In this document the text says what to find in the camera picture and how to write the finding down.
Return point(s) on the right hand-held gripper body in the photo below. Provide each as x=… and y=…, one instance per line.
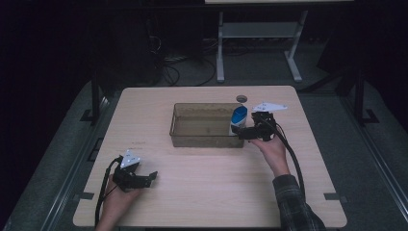
x=264, y=128

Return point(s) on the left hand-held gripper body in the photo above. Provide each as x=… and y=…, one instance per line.
x=126, y=179

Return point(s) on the white bottle with blue cap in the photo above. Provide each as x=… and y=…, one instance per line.
x=239, y=117

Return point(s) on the transparent brown plastic bin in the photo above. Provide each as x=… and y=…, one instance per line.
x=202, y=128

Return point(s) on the person's right hand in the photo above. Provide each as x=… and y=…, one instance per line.
x=274, y=154

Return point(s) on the person's left hand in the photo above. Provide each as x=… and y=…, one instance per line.
x=114, y=205

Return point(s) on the grey round table grommet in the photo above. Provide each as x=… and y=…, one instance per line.
x=241, y=98

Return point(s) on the aluminium floor rail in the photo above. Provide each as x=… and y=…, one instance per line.
x=74, y=168
x=380, y=160

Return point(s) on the black metal stand post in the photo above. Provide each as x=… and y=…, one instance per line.
x=359, y=102
x=95, y=102

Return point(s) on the white metal-frame desk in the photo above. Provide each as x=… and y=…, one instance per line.
x=256, y=30

